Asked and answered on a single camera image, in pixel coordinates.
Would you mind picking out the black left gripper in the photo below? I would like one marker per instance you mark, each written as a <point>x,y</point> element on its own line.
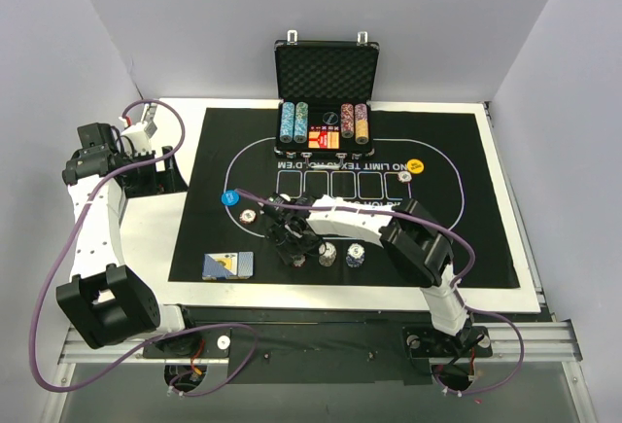
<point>147,180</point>

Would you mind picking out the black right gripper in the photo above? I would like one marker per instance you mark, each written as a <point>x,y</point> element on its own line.
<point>290,236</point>

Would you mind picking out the grey chip stack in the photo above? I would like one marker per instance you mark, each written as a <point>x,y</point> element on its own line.
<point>327,254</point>

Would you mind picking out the red chips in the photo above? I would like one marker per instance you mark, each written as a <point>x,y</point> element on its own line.
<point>248,216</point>

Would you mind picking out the blue small blind button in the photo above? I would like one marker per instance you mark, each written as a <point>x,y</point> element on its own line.
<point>230,198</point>

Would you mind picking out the yellow big blind button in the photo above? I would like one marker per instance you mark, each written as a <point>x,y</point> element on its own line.
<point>415,166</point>

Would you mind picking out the red chip stack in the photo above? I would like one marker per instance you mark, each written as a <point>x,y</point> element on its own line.
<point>298,261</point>

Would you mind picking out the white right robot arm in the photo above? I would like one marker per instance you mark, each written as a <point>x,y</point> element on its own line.
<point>419,249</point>

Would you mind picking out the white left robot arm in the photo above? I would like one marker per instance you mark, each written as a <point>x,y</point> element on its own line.
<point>105,300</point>

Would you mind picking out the blue chip stack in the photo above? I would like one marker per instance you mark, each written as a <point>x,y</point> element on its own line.
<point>355,255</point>

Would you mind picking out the blue playing card deck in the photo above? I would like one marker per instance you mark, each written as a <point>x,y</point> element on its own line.
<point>228,266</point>

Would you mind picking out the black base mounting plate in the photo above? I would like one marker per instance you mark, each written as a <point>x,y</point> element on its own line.
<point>238,347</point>

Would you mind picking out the red playing card box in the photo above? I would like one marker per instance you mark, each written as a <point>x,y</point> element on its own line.
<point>324,137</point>

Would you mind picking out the purple and orange chip row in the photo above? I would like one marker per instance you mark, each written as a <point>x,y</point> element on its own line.
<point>361,124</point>

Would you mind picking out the green grey chip row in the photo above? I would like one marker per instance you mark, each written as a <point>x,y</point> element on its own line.
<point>301,111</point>

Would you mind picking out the black dealer button in case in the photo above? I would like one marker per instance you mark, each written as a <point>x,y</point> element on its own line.
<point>330,118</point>

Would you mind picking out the light blue chip row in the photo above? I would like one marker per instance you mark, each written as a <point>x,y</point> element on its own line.
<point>286,129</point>

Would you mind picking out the dark red chip row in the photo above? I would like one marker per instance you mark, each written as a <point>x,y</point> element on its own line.
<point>347,119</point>

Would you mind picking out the black poker felt mat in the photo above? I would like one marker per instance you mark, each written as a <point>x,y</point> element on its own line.
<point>236,150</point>

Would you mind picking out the black aluminium poker case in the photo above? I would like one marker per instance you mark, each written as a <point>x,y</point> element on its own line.
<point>325,75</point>

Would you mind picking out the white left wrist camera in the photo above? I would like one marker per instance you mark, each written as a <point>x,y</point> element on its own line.
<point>139,135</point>

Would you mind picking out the aluminium front rail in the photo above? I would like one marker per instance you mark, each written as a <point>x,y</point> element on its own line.
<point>542,342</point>

